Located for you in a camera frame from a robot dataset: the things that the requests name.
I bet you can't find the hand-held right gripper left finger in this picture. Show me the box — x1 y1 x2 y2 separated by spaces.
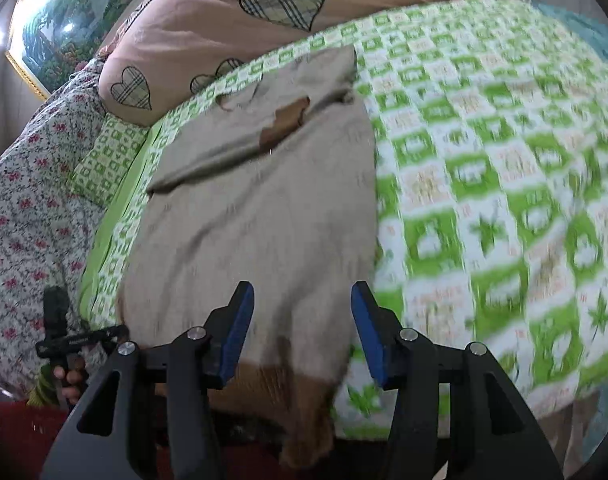
43 281 255 480

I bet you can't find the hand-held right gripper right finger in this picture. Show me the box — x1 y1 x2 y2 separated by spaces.
350 281 565 480

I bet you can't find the beige knitted sweater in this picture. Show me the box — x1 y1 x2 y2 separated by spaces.
119 44 380 467

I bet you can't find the person's left hand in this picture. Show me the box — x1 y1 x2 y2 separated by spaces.
53 355 89 407

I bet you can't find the floral print quilt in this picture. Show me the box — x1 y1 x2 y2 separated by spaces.
0 56 116 407

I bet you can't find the small green patterned pillow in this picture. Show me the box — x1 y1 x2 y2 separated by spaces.
70 113 150 209

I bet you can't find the green patterned blanket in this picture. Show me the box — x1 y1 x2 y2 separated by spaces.
78 0 608 442

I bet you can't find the framed landscape painting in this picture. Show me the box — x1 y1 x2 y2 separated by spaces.
5 0 171 101

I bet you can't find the pink heart print pillow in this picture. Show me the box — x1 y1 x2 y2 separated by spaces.
98 0 516 128

